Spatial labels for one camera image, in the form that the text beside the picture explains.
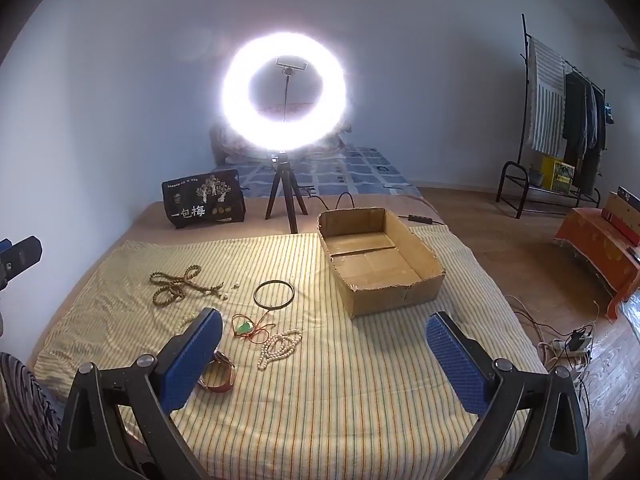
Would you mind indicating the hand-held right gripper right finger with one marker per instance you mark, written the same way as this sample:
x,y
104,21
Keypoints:
x,y
457,365

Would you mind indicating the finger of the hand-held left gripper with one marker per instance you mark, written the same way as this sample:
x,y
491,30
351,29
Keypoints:
x,y
22,255

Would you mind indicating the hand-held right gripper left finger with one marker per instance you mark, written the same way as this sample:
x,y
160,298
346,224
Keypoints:
x,y
192,357

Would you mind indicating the red thread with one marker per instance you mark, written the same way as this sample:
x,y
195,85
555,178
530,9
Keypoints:
x,y
244,329

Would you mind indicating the black bangle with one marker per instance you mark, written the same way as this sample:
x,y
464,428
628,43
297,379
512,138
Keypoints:
x,y
255,295

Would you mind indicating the cardboard box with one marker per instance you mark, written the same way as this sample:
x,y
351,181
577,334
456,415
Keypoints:
x,y
380,270

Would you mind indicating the white power strip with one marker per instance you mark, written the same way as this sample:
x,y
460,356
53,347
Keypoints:
x,y
555,347

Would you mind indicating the yellow striped sheet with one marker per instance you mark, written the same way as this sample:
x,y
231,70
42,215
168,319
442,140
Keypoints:
x,y
350,385

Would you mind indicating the black charger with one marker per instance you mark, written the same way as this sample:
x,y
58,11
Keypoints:
x,y
577,339

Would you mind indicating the dark striped cloth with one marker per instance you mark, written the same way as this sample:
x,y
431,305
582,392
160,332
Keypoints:
x,y
27,410

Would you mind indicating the black snack bag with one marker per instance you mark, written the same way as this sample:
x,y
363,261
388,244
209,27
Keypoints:
x,y
205,200

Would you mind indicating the black tripod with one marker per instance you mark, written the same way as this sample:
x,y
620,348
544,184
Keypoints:
x,y
281,185

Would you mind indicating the black clothes rack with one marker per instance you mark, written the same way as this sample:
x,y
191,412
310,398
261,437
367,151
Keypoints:
x,y
512,167

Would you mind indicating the yellow box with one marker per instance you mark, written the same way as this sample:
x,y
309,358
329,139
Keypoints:
x,y
557,172

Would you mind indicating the blue patterned blanket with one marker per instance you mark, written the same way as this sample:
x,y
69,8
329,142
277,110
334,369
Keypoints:
x,y
360,170

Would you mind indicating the dark hanging clothes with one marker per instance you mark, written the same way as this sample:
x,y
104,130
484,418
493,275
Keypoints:
x,y
582,125

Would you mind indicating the striped towel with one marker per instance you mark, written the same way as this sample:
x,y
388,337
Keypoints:
x,y
545,105

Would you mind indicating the phone holder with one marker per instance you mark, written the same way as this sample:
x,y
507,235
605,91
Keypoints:
x,y
291,63

